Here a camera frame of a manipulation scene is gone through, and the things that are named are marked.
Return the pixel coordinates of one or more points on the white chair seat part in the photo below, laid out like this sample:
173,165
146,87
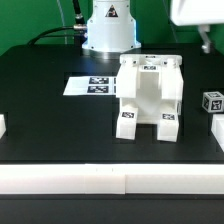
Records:
149,102

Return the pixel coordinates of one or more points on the white part at left edge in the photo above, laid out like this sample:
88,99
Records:
2,125

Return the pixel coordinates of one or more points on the white chair back frame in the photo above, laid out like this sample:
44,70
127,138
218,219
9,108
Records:
133,66

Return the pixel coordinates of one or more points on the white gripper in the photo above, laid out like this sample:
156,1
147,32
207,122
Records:
198,12

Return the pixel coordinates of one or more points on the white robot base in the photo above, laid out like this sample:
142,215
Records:
111,29

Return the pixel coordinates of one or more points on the white part at right edge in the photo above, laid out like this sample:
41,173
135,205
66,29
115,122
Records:
218,129

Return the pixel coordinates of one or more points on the white part at edge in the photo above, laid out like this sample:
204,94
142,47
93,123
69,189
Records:
218,129
2,125

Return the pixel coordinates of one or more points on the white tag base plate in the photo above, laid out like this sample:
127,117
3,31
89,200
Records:
90,85

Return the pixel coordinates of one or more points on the white front fence rail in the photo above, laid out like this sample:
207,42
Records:
112,179

